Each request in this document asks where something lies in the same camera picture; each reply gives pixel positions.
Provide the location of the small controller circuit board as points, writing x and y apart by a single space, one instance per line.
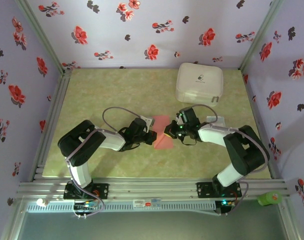
228 203
85 205

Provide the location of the clear plastic packet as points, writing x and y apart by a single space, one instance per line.
220 121

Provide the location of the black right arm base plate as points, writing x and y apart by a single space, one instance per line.
204 190

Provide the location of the white round knob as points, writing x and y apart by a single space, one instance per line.
42 202

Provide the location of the aluminium side rail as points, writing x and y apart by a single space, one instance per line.
59 95
255 112

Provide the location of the pink paper sheet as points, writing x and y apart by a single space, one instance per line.
164 143

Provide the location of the green plastic cup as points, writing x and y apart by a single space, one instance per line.
268 199

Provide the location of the white label with red mark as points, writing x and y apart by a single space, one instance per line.
142 203

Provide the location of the aluminium frame post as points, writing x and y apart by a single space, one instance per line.
42 32
289 222
12 226
261 32

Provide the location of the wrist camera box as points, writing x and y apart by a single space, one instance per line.
149 120
179 120

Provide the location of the white zippered case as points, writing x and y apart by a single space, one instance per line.
199 85

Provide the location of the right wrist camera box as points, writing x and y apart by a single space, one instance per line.
179 120

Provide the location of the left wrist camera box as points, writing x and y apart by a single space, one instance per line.
149 120

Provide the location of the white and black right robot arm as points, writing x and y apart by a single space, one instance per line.
244 150

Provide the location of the wide aluminium base rail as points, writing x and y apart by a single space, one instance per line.
152 187

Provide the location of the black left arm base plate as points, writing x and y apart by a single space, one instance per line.
102 191

